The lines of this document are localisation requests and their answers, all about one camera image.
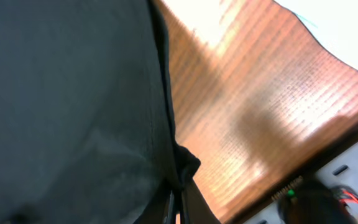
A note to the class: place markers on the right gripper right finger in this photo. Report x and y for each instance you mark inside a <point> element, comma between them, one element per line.
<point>194,209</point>

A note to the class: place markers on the light blue t-shirt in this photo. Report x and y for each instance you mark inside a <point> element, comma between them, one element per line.
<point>333,23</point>

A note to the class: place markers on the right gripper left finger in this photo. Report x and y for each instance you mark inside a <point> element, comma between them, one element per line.
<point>161,208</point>

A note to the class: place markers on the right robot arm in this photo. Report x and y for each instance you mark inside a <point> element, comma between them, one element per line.
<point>310,203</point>

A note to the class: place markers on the black t-shirt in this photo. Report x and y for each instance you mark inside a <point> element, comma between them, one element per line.
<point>87,133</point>

